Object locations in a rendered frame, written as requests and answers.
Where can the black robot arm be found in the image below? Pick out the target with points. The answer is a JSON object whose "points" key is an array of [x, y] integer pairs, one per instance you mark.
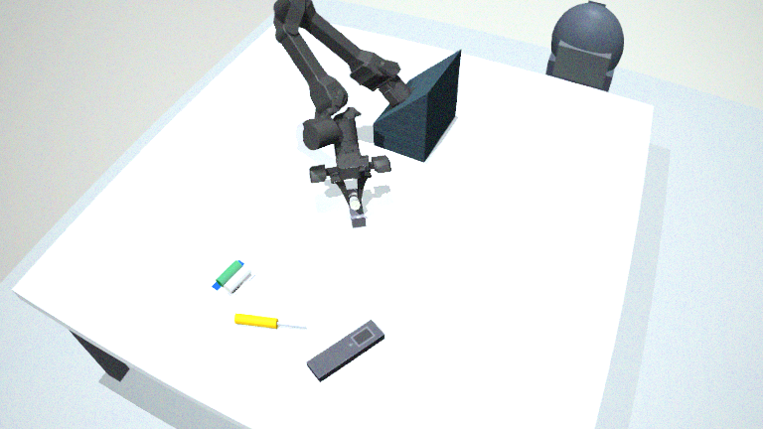
{"points": [[327, 93]]}

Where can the yellow-handled screwdriver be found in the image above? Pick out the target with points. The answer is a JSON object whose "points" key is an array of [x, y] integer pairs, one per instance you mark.
{"points": [[261, 321]]}

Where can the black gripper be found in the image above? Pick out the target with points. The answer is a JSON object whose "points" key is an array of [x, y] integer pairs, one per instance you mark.
{"points": [[319, 173]]}

